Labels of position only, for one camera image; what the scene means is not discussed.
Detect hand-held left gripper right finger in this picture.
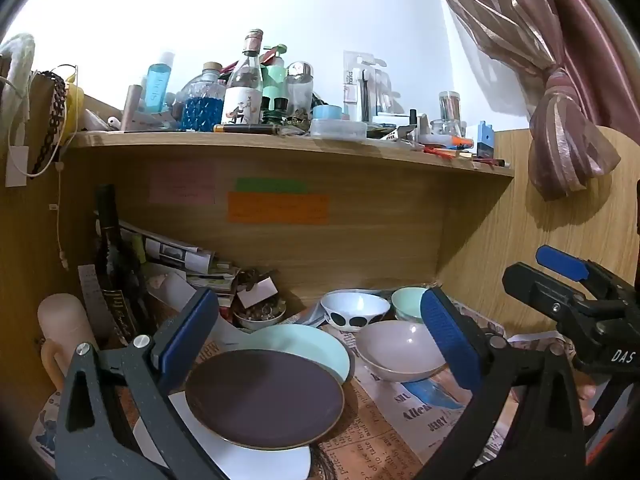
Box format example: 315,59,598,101
415,287,586,480

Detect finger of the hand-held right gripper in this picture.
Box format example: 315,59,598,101
536,245,632,311
502,262,601,346

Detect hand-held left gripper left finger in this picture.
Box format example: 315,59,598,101
54,287,223,480

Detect dark purple plate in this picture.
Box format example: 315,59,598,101
185,349,347,450

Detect mint green plate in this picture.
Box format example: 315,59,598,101
247,323,352,386

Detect person's right hand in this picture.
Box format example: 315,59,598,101
575,384,597,427

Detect white paper sheets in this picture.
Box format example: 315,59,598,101
162,271,262,347

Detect pale lilac bowl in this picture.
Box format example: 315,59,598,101
357,320,449,383

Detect mint green bowl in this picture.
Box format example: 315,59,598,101
390,286,431,324

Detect small bowl of trinkets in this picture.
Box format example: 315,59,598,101
232,300,287,331

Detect white card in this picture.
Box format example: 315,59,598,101
237,275,279,310

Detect pile of rolled newspapers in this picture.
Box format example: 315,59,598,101
119,219,242,292

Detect white black-dotted bowl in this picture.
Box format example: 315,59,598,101
320,290,392,331

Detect person's orange clothing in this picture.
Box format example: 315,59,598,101
584,432,618,473

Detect dark wine bottle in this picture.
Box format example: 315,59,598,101
94,184,152,348

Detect wooden shelf unit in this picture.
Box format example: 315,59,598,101
0,67,640,480

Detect pink lidded mug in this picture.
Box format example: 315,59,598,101
38,293,101,392

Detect brown printed paper mat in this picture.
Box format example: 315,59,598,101
47,285,422,480

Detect pink sticky note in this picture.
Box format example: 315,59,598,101
149,167,216,205

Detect orange sticky note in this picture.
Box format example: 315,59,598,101
227,192,331,225

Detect blue cartoon sticker sheet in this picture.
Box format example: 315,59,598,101
29,390,67,467

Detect green sticky note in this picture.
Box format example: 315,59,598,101
235,177,307,194

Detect clear cylinder container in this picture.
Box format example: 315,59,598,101
438,91,461,124

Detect pink striped curtain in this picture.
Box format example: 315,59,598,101
424,0,640,202

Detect black marker pen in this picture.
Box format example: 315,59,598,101
213,124,280,136

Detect round blue corked bottle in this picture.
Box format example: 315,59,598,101
180,62,226,131

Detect clear plastic container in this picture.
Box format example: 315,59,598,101
309,118,368,139

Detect cardboard tube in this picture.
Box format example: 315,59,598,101
121,84,144,129

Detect white paper tag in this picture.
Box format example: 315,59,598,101
5,145,27,189

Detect clear labelled glass bottle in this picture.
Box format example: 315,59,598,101
221,29,265,125

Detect tall blue liquid bottle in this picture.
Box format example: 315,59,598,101
144,52,176,114

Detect clear blister package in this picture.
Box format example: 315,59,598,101
343,50,389,122

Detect clear jar silver lid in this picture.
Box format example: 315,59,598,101
285,61,315,119

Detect mint green pump bottle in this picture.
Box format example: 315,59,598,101
262,43,289,107

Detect white charging cable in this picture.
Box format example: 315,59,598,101
48,159,69,272

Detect dark braided strap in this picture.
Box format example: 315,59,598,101
29,71,69,177

